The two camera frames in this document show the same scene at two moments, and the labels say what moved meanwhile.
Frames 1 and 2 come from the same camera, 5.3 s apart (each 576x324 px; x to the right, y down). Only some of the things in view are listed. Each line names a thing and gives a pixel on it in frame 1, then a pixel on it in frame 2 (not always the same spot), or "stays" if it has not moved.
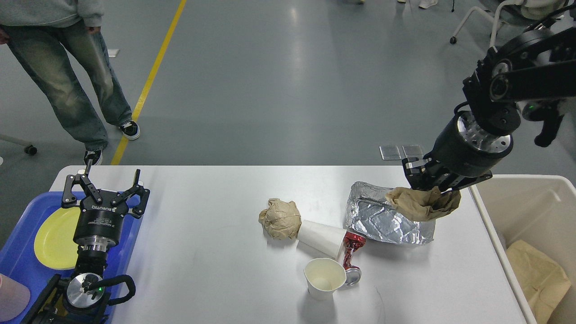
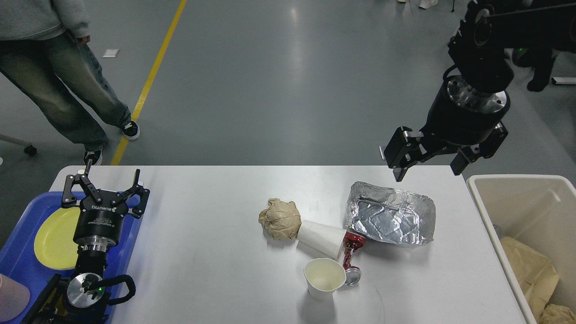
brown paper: x=421 y=205 → x=555 y=314
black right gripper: x=462 y=153 → x=461 y=116
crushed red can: x=352 y=242 stays
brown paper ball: x=281 y=220 stays
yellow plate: x=54 y=241 stays
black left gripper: x=98 y=224 stays
